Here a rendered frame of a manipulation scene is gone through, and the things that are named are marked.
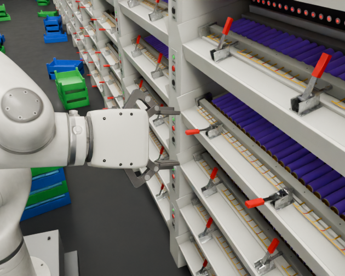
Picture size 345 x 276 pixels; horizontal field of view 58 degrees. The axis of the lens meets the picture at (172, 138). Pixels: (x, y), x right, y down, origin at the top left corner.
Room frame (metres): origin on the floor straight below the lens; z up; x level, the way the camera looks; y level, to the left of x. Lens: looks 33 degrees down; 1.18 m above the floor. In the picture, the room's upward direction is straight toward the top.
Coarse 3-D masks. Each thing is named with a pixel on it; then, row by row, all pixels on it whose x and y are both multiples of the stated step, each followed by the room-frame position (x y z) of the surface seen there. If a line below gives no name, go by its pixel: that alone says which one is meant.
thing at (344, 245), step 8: (240, 144) 0.61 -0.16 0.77; (248, 152) 0.58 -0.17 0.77; (264, 168) 0.52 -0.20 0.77; (272, 176) 0.50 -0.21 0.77; (280, 184) 0.47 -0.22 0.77; (296, 200) 0.43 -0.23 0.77; (304, 208) 0.41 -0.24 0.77; (312, 216) 0.39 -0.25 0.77; (320, 224) 0.37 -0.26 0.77; (328, 232) 0.36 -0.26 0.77
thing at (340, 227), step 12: (204, 108) 0.79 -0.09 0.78; (216, 120) 0.72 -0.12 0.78; (228, 120) 0.69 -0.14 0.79; (228, 132) 0.66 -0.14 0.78; (240, 132) 0.64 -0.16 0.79; (252, 144) 0.58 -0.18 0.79; (264, 156) 0.54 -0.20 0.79; (276, 168) 0.50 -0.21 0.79; (288, 180) 0.46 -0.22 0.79; (300, 192) 0.43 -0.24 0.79; (300, 204) 0.41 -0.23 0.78; (312, 204) 0.40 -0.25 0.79; (324, 204) 0.39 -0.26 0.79; (324, 216) 0.37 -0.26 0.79; (336, 216) 0.37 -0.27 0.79; (336, 228) 0.35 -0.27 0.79
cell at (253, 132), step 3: (264, 123) 0.66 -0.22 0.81; (267, 123) 0.65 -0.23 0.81; (270, 123) 0.65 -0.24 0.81; (258, 126) 0.65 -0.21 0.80; (261, 126) 0.65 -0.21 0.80; (264, 126) 0.64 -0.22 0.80; (267, 126) 0.65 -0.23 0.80; (270, 126) 0.65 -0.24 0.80; (252, 129) 0.64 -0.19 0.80; (255, 129) 0.64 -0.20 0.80; (258, 129) 0.64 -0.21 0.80; (261, 129) 0.64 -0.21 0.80; (264, 129) 0.64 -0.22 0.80; (249, 132) 0.63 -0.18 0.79; (252, 132) 0.63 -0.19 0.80; (255, 132) 0.63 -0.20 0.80; (258, 132) 0.64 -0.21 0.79; (252, 135) 0.63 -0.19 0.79
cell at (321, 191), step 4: (336, 180) 0.44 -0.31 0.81; (340, 180) 0.44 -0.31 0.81; (344, 180) 0.44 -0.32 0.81; (328, 184) 0.44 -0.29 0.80; (332, 184) 0.44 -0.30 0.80; (336, 184) 0.44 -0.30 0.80; (340, 184) 0.44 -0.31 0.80; (344, 184) 0.44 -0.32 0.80; (320, 188) 0.43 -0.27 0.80; (324, 188) 0.43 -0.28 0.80; (328, 188) 0.43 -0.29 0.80; (332, 188) 0.43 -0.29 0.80; (336, 188) 0.43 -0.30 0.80; (320, 192) 0.42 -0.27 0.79; (324, 192) 0.42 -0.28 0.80; (328, 192) 0.42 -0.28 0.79; (332, 192) 0.43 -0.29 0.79; (320, 196) 0.42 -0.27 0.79; (324, 196) 0.42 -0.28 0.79
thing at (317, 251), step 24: (192, 96) 0.83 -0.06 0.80; (216, 96) 0.86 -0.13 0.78; (192, 120) 0.76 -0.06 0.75; (216, 144) 0.64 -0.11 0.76; (240, 168) 0.54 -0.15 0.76; (264, 192) 0.47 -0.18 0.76; (312, 192) 0.44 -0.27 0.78; (288, 216) 0.40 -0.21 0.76; (288, 240) 0.38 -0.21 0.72; (312, 240) 0.35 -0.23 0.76; (336, 240) 0.34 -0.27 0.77; (312, 264) 0.32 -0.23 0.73; (336, 264) 0.30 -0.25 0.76
